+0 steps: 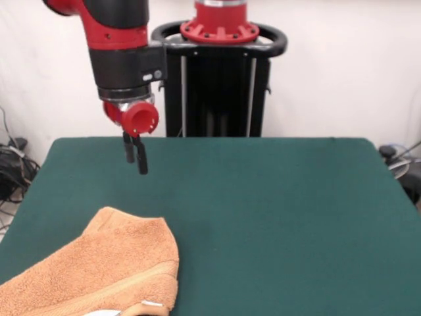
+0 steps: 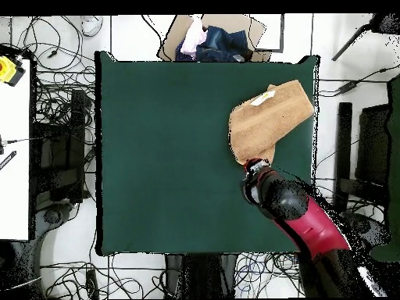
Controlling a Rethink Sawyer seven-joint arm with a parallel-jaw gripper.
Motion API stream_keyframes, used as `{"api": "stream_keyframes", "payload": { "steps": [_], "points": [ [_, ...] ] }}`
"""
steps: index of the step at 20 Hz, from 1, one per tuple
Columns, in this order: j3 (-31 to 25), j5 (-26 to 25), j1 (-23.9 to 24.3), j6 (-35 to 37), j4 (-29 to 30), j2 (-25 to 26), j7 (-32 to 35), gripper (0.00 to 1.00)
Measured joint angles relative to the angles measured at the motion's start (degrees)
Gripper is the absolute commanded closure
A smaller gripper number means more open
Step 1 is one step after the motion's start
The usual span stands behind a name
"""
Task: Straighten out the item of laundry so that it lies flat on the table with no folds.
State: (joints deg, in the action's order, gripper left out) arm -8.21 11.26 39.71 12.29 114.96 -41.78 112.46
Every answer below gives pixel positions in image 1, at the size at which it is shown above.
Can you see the dark green table cloth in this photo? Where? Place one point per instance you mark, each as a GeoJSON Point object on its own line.
{"type": "Point", "coordinates": [296, 230]}

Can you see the orange-brown terry towel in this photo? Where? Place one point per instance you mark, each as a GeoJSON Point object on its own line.
{"type": "Point", "coordinates": [98, 263]}

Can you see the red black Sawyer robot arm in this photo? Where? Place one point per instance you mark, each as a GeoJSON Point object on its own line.
{"type": "Point", "coordinates": [118, 49]}

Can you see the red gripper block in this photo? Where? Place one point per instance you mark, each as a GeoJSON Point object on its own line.
{"type": "Point", "coordinates": [139, 120]}

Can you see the red robot base column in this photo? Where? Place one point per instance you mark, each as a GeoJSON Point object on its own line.
{"type": "Point", "coordinates": [220, 23]}

